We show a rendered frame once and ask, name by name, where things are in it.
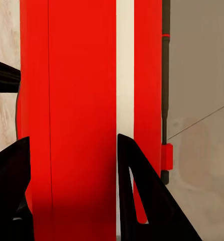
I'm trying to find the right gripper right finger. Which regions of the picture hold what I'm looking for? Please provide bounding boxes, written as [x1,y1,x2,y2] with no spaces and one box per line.
[118,134,202,241]

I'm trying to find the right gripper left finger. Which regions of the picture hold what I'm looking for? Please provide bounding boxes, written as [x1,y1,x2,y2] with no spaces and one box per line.
[0,136,31,241]

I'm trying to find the radio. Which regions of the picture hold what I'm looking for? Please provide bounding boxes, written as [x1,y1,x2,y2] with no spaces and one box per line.
[15,0,173,241]

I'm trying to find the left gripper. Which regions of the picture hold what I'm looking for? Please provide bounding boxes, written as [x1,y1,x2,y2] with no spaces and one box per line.
[0,62,21,93]

